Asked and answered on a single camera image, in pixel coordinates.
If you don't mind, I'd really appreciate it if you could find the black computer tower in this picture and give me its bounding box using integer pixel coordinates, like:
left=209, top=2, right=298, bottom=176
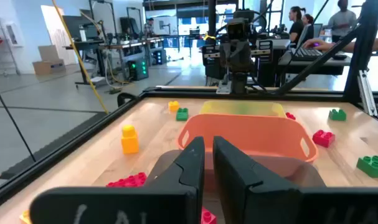
left=151, top=49, right=168, bottom=66

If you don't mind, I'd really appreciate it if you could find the small red four-stud block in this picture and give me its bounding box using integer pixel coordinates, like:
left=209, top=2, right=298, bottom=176
left=201, top=207, right=217, bottom=224

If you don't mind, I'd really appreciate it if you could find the black keyboard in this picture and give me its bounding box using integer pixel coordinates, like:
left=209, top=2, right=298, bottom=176
left=290, top=47, right=324, bottom=62

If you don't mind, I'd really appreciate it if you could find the grey translucent plastic bin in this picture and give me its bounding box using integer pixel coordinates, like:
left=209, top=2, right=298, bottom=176
left=151, top=149, right=327, bottom=191

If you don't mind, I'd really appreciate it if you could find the silver aluminium extrusion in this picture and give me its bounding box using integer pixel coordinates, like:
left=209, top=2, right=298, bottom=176
left=357, top=70, right=378, bottom=117

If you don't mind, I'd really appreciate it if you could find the long wooden workbench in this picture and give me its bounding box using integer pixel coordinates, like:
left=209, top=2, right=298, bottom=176
left=98, top=36, right=165, bottom=68

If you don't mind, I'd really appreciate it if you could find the white board panel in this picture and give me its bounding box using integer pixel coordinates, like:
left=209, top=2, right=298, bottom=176
left=40, top=4, right=80, bottom=67

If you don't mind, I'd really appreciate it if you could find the green eight-stud block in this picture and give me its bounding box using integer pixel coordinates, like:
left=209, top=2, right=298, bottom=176
left=328, top=108, right=347, bottom=122
left=356, top=154, right=378, bottom=179

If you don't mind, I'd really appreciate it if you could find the grey laptop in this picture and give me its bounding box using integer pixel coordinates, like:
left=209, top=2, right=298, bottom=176
left=296, top=23, right=324, bottom=48

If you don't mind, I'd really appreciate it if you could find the translucent red eight-stud block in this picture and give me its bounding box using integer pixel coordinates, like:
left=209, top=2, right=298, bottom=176
left=106, top=172, right=148, bottom=189

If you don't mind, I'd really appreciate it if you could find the dark office desk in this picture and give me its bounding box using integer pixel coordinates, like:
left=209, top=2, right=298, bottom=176
left=277, top=51, right=353, bottom=77

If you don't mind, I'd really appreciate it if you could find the black cable with loop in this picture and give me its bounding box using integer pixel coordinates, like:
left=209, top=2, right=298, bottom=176
left=116, top=92, right=137, bottom=108

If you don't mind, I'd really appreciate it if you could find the cardboard box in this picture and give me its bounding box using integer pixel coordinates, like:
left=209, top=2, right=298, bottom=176
left=32, top=45, right=67, bottom=76

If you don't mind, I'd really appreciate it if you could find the black aluminium table frame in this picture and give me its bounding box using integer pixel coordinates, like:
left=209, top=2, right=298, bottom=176
left=0, top=0, right=378, bottom=215

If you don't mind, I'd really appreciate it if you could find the person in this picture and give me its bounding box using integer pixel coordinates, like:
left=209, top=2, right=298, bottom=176
left=327, top=0, right=358, bottom=44
left=288, top=6, right=305, bottom=44
left=143, top=17, right=156, bottom=37
left=302, top=34, right=378, bottom=54
left=301, top=13, right=316, bottom=42

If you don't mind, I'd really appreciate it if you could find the small green building block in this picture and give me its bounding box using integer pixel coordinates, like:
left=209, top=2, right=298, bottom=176
left=176, top=107, right=189, bottom=122

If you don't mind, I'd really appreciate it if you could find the orange plastic bin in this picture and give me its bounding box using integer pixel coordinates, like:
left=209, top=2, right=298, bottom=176
left=176, top=113, right=319, bottom=165

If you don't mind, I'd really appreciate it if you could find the black monitor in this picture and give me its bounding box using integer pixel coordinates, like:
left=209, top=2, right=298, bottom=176
left=62, top=14, right=100, bottom=42

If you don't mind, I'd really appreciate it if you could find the yellow hanging cable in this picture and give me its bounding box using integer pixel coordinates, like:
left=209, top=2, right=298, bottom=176
left=50, top=0, right=110, bottom=115

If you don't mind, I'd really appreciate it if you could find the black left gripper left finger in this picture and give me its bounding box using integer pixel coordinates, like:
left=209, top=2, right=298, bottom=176
left=29, top=136, right=206, bottom=224

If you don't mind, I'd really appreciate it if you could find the tall yellow building block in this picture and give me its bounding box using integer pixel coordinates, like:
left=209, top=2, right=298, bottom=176
left=121, top=124, right=140, bottom=155

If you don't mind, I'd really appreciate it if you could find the thin black hanging cable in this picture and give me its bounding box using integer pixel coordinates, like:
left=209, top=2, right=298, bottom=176
left=0, top=75, right=37, bottom=163

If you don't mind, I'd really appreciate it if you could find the yellow translucent plastic bin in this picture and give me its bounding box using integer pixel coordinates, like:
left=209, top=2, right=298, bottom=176
left=198, top=100, right=288, bottom=118

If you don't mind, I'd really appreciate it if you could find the black equipment rack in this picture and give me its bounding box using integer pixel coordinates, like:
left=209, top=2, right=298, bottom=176
left=202, top=44, right=226, bottom=80

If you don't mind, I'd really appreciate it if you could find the computer tower with green lights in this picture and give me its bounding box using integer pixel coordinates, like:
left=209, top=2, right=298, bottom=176
left=127, top=58, right=150, bottom=82

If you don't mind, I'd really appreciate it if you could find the black standing desk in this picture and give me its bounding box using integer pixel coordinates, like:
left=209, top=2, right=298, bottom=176
left=63, top=39, right=106, bottom=86

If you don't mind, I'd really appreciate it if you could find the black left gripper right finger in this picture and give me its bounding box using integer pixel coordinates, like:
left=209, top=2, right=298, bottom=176
left=212, top=135, right=378, bottom=224

